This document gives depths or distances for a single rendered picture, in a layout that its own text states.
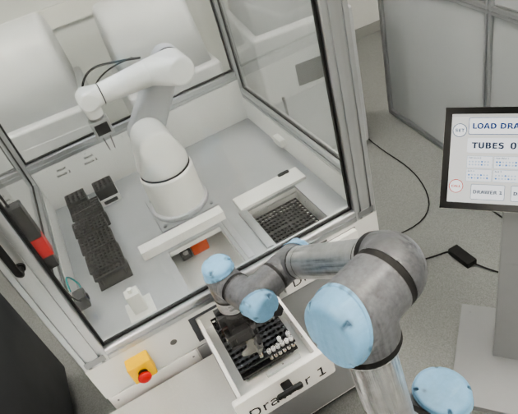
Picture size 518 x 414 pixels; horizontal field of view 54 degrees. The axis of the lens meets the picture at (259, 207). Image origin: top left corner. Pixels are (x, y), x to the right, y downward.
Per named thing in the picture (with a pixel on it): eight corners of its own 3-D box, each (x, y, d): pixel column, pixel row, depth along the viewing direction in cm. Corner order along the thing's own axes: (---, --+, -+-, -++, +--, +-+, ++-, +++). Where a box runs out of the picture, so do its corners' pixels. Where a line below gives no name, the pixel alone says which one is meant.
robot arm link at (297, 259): (432, 203, 81) (283, 230, 124) (390, 246, 76) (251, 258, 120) (469, 261, 83) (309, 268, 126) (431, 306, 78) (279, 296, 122)
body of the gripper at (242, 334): (222, 333, 136) (209, 305, 129) (251, 317, 138) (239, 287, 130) (234, 353, 130) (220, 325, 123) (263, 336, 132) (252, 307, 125)
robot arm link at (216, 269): (215, 282, 112) (191, 266, 118) (228, 313, 119) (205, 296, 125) (240, 259, 116) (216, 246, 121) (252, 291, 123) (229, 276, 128)
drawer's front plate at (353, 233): (361, 253, 173) (357, 229, 166) (288, 295, 167) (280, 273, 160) (358, 250, 174) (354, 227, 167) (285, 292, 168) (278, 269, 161)
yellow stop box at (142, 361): (159, 374, 153) (150, 361, 149) (136, 387, 152) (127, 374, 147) (154, 361, 157) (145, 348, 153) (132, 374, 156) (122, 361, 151)
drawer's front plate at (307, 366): (335, 370, 142) (330, 348, 135) (244, 428, 136) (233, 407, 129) (332, 366, 144) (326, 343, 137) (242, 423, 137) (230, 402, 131)
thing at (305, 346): (326, 366, 142) (322, 354, 139) (246, 416, 137) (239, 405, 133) (262, 280, 173) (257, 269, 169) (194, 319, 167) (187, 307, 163)
